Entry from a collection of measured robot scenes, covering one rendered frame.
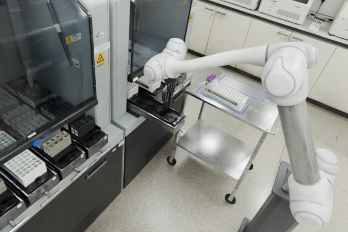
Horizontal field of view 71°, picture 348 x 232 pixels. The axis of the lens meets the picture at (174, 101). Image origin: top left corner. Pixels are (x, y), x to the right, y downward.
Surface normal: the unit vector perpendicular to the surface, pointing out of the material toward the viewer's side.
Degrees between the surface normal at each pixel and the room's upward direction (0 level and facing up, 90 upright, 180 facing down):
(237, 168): 0
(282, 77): 89
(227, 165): 0
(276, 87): 84
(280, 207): 90
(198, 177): 0
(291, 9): 90
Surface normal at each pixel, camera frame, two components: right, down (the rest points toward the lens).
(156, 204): 0.15, -0.78
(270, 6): -0.51, 0.47
